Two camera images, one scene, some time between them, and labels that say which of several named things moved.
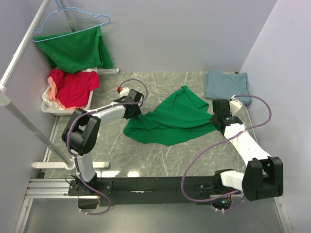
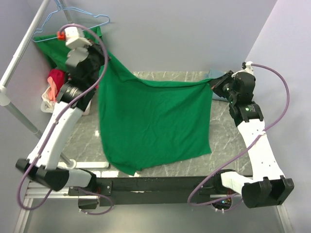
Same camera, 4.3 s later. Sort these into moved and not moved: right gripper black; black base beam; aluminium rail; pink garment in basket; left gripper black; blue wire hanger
Moved: left gripper black; right gripper black
Not moved: pink garment in basket; blue wire hanger; aluminium rail; black base beam
